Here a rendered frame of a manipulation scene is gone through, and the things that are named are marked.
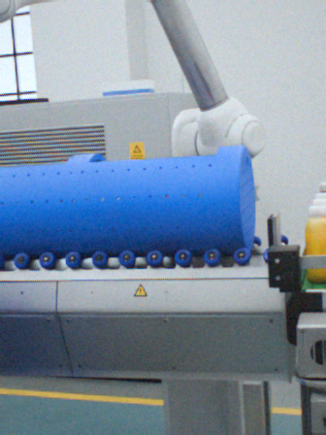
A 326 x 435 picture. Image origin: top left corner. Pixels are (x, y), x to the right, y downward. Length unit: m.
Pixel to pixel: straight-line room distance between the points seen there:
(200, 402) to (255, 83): 2.58
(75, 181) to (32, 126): 1.92
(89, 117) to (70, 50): 1.20
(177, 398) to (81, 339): 0.71
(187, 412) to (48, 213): 1.01
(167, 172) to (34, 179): 0.36
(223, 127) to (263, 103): 2.39
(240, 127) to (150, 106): 1.29
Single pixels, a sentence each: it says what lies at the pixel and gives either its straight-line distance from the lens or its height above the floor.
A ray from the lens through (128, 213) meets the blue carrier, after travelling 1.88.
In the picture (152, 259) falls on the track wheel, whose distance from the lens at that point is 1.91.
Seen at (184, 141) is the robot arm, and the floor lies 1.24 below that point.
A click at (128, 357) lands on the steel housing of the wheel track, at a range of 2.03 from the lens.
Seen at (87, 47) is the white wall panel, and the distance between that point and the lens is 4.79.
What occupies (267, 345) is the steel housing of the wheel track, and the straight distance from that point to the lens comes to 1.92.
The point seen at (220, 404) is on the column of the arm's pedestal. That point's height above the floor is 0.35.
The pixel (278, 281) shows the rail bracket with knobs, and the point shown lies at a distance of 1.74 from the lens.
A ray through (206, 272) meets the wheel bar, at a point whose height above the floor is 0.93.
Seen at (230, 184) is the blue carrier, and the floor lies 1.15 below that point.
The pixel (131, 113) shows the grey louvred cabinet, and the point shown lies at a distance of 3.62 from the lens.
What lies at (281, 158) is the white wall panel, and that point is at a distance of 4.71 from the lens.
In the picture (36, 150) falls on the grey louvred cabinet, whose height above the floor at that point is 1.21.
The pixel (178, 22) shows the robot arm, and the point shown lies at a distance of 2.32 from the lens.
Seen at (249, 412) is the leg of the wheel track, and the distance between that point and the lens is 2.00.
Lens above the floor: 1.31
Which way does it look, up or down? 7 degrees down
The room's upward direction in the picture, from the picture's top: 4 degrees counter-clockwise
